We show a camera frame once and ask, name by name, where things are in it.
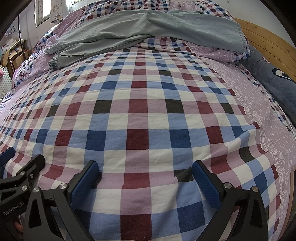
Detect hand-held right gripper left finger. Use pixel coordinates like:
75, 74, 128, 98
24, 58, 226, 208
23, 160, 100, 241

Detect checked and dotted quilt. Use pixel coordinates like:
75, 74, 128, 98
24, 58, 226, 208
13, 0, 251, 90

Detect window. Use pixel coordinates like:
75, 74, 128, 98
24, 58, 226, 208
35, 0, 52, 27

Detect cardboard box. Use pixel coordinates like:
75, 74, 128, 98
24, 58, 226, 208
7, 39, 31, 70

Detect light denim pants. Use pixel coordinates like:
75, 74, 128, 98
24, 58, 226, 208
49, 35, 151, 70

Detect black clothes rail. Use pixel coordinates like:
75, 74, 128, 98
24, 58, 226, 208
16, 0, 25, 47

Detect wire clothes hangers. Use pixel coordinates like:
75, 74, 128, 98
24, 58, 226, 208
5, 23, 18, 36

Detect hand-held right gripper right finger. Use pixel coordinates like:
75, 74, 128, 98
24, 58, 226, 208
192, 160, 270, 241

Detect white radiator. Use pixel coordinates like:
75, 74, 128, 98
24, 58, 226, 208
0, 70, 12, 99

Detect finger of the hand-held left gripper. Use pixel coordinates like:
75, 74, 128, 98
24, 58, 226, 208
0, 146, 15, 168
0, 154, 45, 192

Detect checked bedsheet with lace print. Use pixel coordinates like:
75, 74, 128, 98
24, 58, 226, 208
0, 39, 294, 241

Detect white lace curtain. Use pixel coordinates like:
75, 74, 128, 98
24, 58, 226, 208
50, 0, 67, 24

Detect grey-green shirt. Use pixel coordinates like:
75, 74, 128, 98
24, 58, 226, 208
45, 9, 248, 55

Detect wooden headboard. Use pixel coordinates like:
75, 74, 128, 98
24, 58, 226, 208
232, 17, 296, 84

